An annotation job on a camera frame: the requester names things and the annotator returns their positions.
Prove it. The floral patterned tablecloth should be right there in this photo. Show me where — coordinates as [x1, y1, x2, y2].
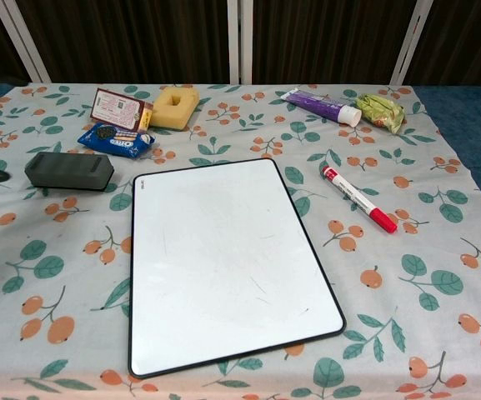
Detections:
[0, 82, 481, 400]

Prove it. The brown printed card box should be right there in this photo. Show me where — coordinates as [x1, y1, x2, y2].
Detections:
[90, 87, 154, 132]

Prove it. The white metal frame post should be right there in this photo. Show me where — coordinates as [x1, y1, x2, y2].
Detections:
[0, 0, 52, 83]
[227, 0, 253, 84]
[391, 0, 433, 87]

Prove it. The purple toothpaste tube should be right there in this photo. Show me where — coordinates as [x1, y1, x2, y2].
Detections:
[280, 89, 363, 128]

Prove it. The blue Oreo cookie pack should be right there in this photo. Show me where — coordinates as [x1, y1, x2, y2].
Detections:
[77, 122, 157, 159]

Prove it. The yellow sponge with hole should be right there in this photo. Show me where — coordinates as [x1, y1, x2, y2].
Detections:
[149, 85, 201, 129]

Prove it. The green snack packet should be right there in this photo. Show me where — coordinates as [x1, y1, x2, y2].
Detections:
[355, 92, 406, 135]

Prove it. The white board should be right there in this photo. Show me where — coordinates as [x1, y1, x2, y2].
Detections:
[127, 157, 346, 379]

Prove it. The dark grey whiteboard eraser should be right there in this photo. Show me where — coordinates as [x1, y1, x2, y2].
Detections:
[24, 151, 115, 193]

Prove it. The red white marker pen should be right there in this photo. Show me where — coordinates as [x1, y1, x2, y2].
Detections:
[321, 165, 398, 234]

